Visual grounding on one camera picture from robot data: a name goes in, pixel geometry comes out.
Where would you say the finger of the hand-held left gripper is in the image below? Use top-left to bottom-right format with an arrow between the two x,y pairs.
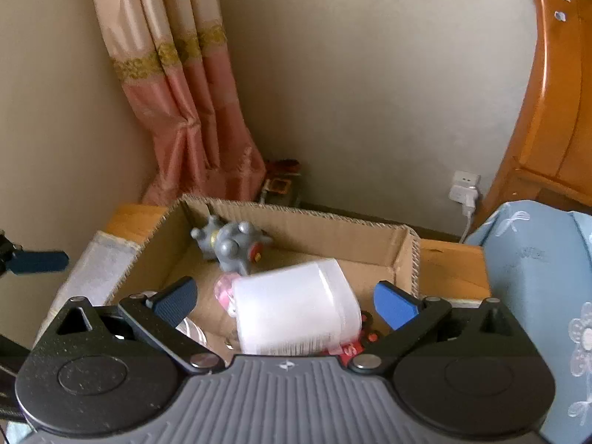
0,333 -> 29,421
0,229 -> 70,279

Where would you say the grey toy figure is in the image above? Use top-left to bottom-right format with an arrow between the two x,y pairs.
191,215 -> 273,275

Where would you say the pink round object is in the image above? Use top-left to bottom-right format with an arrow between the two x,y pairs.
214,274 -> 241,317

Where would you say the pink and beige curtain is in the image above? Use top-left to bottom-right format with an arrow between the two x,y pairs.
85,0 -> 266,206

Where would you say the red toy train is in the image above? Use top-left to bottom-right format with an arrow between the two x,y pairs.
337,319 -> 384,367

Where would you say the wooden headboard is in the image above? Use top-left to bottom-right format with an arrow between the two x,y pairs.
472,0 -> 592,236

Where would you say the white wall socket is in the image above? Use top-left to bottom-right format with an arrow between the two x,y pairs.
448,170 -> 482,204

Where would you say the white charger with cable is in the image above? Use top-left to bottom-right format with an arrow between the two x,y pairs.
450,185 -> 478,244

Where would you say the white plastic container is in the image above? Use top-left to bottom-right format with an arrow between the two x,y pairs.
230,260 -> 362,356

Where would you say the grey plaid blanket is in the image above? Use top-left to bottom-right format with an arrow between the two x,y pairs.
4,231 -> 142,444

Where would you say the small brown framed box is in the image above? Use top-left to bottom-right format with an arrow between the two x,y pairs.
259,161 -> 303,206

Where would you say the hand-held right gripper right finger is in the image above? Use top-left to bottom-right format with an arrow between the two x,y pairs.
347,281 -> 537,375

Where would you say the blue floral bed cover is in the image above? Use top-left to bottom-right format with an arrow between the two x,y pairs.
465,200 -> 592,444

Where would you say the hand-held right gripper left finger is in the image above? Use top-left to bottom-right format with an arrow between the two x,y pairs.
34,276 -> 225,377

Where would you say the cardboard box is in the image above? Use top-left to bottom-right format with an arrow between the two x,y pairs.
106,193 -> 421,361

